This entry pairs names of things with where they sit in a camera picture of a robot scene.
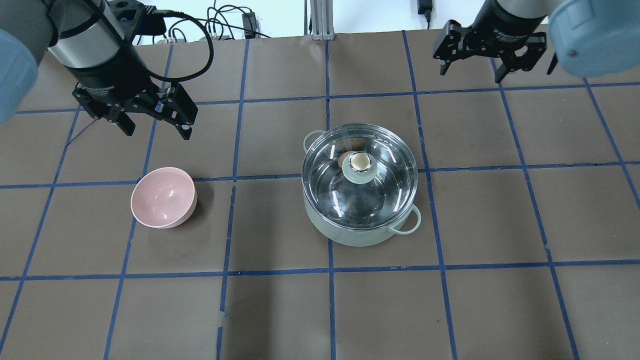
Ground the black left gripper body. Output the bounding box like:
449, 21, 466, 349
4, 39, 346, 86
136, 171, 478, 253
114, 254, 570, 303
70, 45, 160, 121

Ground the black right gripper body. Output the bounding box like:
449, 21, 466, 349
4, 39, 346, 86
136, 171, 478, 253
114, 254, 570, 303
462, 0, 547, 58

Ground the brown egg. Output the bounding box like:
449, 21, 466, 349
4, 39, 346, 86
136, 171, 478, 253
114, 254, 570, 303
337, 150, 355, 169

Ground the glass pot lid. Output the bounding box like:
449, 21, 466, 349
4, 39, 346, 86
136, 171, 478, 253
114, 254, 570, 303
302, 123, 419, 232

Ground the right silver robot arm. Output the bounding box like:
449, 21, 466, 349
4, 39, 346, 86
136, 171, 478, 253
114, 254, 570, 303
432, 0, 640, 84

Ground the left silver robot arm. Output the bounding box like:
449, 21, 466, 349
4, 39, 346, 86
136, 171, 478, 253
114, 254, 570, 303
1, 0, 214, 141

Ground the pale green cooking pot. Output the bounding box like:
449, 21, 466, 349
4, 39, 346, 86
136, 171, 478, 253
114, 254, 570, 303
302, 124, 422, 247

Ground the pink bowl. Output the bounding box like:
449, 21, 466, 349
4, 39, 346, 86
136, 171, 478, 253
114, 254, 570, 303
130, 167, 198, 229

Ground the aluminium frame post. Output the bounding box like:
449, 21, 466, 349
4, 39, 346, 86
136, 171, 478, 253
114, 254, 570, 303
309, 0, 336, 41

